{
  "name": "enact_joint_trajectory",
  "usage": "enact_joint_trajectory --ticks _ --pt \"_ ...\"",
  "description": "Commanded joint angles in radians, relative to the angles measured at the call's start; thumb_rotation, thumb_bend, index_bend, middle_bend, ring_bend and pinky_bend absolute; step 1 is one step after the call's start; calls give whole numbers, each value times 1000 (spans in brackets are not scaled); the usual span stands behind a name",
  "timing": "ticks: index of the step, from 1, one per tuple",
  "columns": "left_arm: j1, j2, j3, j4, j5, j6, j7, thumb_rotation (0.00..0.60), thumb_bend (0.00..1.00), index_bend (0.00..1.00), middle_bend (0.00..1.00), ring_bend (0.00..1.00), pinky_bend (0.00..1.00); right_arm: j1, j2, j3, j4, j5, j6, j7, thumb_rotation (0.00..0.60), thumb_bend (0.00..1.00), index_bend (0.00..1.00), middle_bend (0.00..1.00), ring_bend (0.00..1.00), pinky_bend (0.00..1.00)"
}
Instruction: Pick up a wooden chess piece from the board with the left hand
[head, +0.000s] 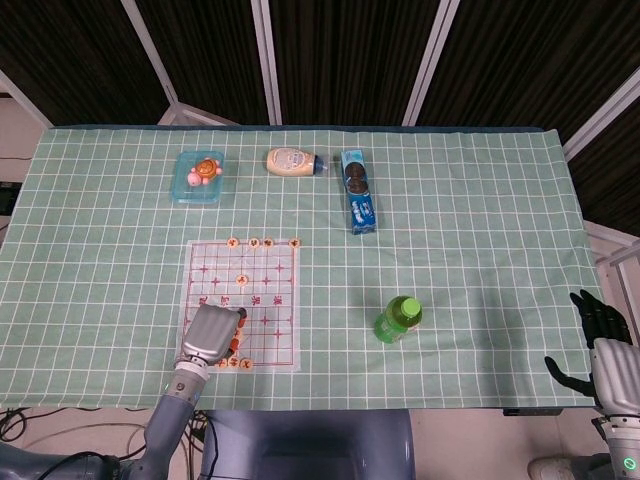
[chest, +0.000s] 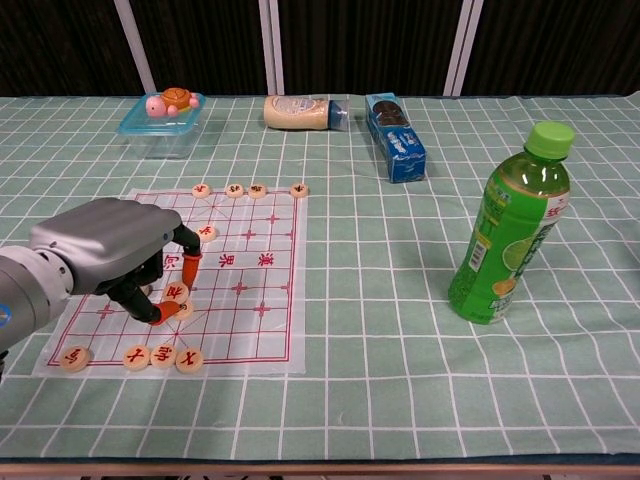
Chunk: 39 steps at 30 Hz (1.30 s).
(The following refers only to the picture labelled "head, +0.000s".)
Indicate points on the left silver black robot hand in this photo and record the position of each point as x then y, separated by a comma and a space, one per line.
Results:
210, 332

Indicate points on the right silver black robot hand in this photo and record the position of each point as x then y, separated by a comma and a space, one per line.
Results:
612, 365

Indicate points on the round beige xiangqi piece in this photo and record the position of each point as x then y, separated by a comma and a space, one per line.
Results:
254, 243
295, 243
233, 363
232, 242
246, 363
241, 334
242, 279
222, 364
268, 242

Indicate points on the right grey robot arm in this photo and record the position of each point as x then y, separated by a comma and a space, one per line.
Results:
620, 445

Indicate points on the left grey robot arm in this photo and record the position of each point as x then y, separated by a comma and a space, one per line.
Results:
170, 415

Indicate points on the translucent xiangqi board sheet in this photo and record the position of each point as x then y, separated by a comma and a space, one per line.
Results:
275, 300

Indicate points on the black power strip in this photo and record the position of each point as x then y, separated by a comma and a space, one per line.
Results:
532, 412

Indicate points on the clear blue plastic container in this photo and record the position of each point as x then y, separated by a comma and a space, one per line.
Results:
182, 195

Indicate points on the blue grey robot torso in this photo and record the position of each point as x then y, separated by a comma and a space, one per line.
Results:
305, 445

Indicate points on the pink orange turtle toy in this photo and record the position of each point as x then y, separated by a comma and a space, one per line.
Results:
206, 169

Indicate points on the green tea bottle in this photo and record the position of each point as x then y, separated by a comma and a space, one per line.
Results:
395, 325

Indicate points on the mayonnaise squeeze bottle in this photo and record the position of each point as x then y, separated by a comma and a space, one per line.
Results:
290, 161

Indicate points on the blue cookie box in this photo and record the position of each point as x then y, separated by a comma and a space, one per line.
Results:
362, 210

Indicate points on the green checked tablecloth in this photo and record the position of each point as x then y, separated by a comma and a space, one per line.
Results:
450, 250

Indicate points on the black box device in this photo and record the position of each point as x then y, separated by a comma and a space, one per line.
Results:
7, 197

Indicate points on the white metal rack frame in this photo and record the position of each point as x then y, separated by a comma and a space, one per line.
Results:
617, 257

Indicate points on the white partition frame post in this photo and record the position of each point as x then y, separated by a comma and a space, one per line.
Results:
431, 60
149, 52
600, 117
265, 60
22, 97

